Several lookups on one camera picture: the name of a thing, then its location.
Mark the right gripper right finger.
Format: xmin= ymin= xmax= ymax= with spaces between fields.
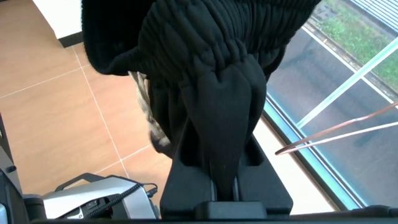
xmin=234 ymin=136 xmax=294 ymax=218

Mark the window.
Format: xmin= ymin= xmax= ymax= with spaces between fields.
xmin=264 ymin=0 xmax=398 ymax=209

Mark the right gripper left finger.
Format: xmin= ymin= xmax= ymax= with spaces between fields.
xmin=160 ymin=123 xmax=216 ymax=220

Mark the pink clothes hanger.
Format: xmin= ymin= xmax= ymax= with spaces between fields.
xmin=275 ymin=101 xmax=398 ymax=156

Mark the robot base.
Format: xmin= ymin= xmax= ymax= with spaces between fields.
xmin=0 ymin=113 xmax=160 ymax=220

